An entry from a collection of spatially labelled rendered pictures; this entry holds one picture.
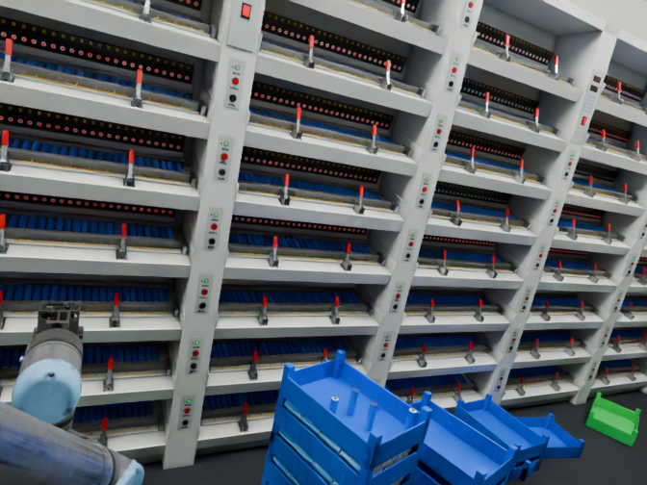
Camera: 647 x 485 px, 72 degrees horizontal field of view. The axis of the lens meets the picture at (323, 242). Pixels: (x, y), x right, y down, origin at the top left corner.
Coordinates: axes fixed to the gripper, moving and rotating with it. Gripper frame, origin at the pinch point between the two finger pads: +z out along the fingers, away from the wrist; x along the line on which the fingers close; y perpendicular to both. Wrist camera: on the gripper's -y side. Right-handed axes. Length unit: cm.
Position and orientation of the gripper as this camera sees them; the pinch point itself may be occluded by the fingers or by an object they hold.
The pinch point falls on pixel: (62, 317)
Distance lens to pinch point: 117.6
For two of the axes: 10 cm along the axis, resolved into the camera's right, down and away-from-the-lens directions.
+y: 1.8, -9.6, -1.9
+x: -8.8, -0.7, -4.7
